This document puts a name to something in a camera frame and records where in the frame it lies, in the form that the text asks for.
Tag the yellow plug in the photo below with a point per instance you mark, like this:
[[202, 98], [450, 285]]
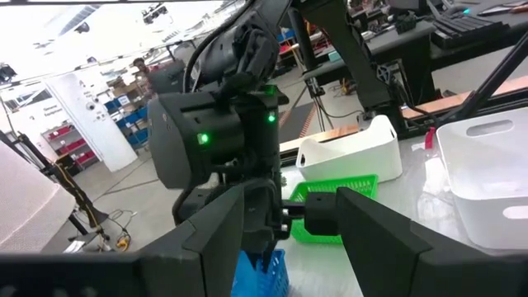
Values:
[[123, 243]]

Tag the black aluminium table frame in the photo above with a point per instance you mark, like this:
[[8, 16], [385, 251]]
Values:
[[491, 82]]

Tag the stacked blue storage bins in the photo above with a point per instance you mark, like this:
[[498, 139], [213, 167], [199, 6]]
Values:
[[132, 119]]

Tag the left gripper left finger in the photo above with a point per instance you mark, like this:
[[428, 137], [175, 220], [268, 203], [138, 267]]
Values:
[[165, 272]]

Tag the black desk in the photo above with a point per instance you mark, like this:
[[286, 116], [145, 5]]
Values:
[[396, 45]]

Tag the blue plastic mesh basket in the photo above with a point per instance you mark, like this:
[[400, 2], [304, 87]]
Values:
[[251, 284]]

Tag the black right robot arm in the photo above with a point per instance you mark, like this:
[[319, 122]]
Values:
[[194, 136]]

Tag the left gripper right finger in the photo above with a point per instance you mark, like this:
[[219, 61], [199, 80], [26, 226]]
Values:
[[412, 268]]

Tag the white pillar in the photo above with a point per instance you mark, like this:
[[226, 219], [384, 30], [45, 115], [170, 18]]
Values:
[[95, 119]]

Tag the black hazard-striped floor mat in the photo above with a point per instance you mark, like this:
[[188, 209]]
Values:
[[295, 119]]

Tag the person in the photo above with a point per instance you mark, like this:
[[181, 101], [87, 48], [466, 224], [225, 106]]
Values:
[[140, 66]]

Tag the white plastic basket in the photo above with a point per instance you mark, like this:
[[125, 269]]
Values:
[[482, 173], [354, 156]]

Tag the black workbench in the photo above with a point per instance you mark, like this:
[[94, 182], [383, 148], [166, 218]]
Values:
[[495, 49]]

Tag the black tripod stand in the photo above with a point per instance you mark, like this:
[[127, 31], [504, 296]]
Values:
[[70, 185]]

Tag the red clip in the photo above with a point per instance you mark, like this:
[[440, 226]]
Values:
[[430, 138]]

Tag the shelf with red bins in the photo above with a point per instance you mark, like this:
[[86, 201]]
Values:
[[70, 146]]

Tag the green plastic mesh basket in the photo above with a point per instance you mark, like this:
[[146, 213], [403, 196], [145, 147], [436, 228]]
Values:
[[350, 183]]

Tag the teal block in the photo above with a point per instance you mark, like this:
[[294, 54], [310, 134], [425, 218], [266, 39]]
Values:
[[334, 56]]

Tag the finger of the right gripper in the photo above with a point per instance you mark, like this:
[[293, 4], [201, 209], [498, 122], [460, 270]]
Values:
[[265, 255]]

